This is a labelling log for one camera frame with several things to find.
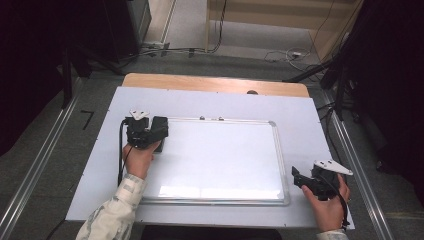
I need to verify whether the person's right hand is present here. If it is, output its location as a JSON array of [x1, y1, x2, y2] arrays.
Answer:
[[301, 173, 352, 233]]

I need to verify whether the grey power strip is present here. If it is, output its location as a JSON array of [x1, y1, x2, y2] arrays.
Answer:
[[141, 41, 171, 57]]

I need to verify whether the person's left hand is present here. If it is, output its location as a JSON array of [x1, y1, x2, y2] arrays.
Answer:
[[121, 141, 162, 181]]

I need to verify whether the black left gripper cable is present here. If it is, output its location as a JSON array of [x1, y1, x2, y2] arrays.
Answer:
[[117, 119, 134, 187]]

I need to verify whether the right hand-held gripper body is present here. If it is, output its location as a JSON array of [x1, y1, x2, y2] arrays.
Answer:
[[310, 159, 354, 202]]

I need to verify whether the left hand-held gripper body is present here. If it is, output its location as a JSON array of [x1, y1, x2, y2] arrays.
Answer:
[[124, 109, 155, 150]]

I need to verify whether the aluminium floor rail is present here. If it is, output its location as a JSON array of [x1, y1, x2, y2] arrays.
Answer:
[[321, 91, 396, 240], [0, 78, 84, 240]]

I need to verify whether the black cabinet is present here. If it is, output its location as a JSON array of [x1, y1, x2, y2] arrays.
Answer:
[[76, 0, 153, 64]]

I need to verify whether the black cable by rail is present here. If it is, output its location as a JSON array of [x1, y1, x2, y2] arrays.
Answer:
[[315, 101, 344, 164]]

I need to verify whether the black metal stand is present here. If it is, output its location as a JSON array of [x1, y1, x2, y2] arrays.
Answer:
[[59, 43, 125, 110], [282, 33, 361, 122]]

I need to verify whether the black floor cable bundle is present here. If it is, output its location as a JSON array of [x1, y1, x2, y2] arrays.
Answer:
[[116, 0, 229, 69]]

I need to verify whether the white floor cable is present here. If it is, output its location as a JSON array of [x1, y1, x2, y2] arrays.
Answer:
[[264, 47, 314, 72]]

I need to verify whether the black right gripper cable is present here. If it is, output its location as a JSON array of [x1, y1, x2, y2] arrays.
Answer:
[[321, 176, 351, 230]]

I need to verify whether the white table cover board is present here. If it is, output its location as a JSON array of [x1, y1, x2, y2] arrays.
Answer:
[[65, 86, 356, 231]]

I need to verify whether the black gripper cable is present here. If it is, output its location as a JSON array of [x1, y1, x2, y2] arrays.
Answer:
[[321, 176, 351, 230], [117, 119, 134, 187]]

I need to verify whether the wooden table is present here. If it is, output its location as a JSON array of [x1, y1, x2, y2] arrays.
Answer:
[[122, 72, 311, 99]]

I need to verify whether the silver framed whiteboard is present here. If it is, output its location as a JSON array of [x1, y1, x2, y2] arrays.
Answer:
[[139, 115, 291, 206]]

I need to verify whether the wooden shelf unit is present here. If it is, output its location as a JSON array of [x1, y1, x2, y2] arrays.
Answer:
[[204, 0, 364, 63]]

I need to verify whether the black whiteboard eraser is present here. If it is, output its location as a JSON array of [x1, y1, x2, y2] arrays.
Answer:
[[152, 116, 170, 154]]

